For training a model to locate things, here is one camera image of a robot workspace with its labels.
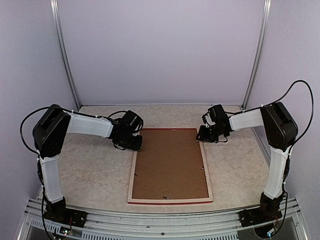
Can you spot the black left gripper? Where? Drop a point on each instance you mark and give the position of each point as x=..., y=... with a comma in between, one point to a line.
x=137, y=146

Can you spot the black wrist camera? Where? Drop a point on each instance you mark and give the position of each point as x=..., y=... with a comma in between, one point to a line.
x=216, y=113
x=131, y=122

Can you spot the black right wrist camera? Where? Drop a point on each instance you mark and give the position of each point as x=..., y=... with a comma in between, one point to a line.
x=216, y=113

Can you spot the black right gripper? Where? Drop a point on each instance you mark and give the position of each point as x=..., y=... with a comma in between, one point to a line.
x=203, y=137

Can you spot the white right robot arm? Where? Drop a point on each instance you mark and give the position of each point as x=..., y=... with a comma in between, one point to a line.
x=280, y=130

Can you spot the aluminium corner post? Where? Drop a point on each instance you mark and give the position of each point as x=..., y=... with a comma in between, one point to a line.
x=54, y=5
x=258, y=53

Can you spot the light wood picture frame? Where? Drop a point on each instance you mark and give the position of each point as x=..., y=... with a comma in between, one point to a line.
x=131, y=187

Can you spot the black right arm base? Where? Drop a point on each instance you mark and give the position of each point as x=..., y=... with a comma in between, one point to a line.
x=268, y=210

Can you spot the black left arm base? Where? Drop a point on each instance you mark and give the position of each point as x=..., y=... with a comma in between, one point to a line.
x=58, y=212

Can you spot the brown cardboard backing board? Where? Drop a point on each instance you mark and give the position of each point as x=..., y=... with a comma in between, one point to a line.
x=170, y=165

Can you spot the right aluminium corner post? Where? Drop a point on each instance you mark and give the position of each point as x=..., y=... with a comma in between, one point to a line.
x=258, y=53

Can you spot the left aluminium corner post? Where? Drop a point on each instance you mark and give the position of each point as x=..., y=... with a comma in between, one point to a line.
x=54, y=5

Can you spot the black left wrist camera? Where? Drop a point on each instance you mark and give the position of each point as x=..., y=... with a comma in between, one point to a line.
x=131, y=122

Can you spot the aluminium front rail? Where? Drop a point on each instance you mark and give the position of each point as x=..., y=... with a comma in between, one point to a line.
x=148, y=225

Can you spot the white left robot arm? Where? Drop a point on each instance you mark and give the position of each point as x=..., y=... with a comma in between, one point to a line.
x=50, y=132

